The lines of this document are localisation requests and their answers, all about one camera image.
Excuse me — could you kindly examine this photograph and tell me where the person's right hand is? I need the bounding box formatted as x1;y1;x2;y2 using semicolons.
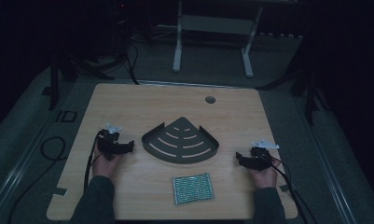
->
251;157;283;190

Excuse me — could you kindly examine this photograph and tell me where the black tripod stand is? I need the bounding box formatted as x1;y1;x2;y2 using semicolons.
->
288;59;332;126
41;46;116;112

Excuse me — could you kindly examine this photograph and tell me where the black floor cable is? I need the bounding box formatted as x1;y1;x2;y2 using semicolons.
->
7;135;68;224

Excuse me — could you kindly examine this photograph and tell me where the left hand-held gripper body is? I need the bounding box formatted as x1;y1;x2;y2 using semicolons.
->
96;122;127;161

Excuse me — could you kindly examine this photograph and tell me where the left hand-held gripper cable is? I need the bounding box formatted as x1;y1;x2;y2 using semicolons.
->
83;132;103;193

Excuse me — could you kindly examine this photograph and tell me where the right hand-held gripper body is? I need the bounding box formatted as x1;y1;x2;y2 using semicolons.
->
249;138;281;173

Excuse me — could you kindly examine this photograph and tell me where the dark grey corner shelf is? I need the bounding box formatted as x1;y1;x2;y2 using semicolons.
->
141;116;220;165

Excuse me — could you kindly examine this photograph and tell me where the white metal stand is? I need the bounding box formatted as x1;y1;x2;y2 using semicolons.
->
172;0;265;79

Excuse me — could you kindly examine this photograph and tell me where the right hand-held gripper cable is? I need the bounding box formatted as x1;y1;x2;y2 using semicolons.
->
262;154;319;224

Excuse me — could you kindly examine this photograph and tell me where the hand-held gripper cable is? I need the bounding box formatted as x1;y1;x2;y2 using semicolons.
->
262;154;319;224
83;132;103;193

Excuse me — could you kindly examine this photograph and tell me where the person's left hand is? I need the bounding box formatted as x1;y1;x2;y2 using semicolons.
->
91;145;124;180

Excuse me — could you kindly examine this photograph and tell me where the green scouring cloth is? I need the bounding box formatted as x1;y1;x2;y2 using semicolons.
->
172;172;215;206

